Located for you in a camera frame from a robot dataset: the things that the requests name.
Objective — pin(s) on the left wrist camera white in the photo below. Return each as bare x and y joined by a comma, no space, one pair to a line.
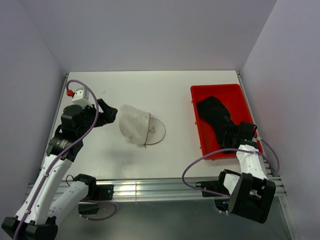
79,97

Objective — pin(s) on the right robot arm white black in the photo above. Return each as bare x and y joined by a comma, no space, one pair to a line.
251,192

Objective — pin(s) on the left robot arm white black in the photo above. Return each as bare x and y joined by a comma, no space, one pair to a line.
40,215

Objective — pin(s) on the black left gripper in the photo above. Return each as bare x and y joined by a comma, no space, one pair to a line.
108,115

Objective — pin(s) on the black bra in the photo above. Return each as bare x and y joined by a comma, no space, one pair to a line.
215,117

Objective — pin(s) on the aluminium frame rail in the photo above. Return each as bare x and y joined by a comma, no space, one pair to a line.
156,190

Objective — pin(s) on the white mesh laundry bag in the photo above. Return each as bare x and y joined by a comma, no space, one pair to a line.
143,128

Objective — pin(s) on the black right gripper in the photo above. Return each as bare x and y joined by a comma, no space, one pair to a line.
228,134

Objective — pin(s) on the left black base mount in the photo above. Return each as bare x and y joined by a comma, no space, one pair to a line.
100,192

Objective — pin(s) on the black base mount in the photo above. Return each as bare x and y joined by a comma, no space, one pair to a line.
221,205
100,192

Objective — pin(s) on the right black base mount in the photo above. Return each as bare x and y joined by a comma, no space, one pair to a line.
221,205

